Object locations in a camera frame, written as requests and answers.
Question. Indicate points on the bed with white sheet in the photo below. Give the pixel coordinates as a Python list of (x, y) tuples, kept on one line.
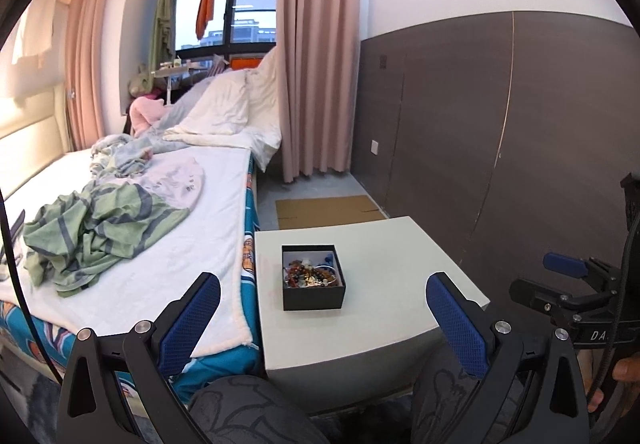
[(247, 254)]

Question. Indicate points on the pink plush toy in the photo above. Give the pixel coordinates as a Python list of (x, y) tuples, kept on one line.
[(145, 114)]

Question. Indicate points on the orange hanging garment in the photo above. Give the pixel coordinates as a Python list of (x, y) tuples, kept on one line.
[(205, 4)]

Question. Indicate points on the person's leg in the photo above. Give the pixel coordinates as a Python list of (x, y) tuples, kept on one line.
[(250, 414), (445, 409)]

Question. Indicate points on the grey wall switch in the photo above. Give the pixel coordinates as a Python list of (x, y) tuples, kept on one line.
[(383, 61)]

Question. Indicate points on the window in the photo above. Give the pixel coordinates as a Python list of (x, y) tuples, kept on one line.
[(250, 14)]

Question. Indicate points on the white duvet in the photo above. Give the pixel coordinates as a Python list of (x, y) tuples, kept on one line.
[(225, 104)]

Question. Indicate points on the flat cardboard sheet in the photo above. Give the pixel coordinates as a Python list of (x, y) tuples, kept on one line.
[(325, 211)]

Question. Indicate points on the green striped blanket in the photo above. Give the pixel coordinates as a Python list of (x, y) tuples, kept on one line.
[(100, 229)]

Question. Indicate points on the small white folding table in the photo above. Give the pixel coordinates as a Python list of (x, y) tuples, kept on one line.
[(172, 71)]

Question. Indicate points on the pale blue garment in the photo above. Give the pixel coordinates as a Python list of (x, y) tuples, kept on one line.
[(125, 154)]

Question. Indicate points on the orange box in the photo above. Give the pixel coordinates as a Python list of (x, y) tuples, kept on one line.
[(246, 63)]

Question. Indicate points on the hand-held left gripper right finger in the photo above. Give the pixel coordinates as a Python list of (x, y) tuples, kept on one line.
[(457, 329)]

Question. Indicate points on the person's left leg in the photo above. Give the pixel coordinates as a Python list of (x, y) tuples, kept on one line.
[(250, 414)]

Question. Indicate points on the white wall socket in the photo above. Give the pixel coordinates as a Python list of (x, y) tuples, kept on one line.
[(374, 146)]

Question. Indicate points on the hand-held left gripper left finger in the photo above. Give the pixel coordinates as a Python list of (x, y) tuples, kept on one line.
[(190, 324)]

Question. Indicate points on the white bedside table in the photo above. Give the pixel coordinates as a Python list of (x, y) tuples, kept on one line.
[(390, 284)]

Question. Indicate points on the beige headboard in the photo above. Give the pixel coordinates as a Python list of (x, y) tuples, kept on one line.
[(30, 149)]

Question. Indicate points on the pink curtain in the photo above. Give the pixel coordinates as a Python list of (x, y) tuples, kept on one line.
[(90, 49), (317, 49)]

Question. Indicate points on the green plush toy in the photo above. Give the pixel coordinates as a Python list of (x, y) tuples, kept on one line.
[(141, 79)]

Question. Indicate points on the person's right hand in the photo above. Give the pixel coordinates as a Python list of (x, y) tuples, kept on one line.
[(627, 370)]

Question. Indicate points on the person's right leg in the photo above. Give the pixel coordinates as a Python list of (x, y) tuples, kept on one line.
[(445, 409)]

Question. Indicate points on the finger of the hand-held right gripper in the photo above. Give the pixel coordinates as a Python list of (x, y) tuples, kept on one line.
[(545, 296), (565, 264)]

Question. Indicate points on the green hanging garment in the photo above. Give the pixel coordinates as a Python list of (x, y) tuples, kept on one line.
[(161, 24)]

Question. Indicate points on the black jewelry box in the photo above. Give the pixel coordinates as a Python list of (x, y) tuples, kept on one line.
[(312, 298)]

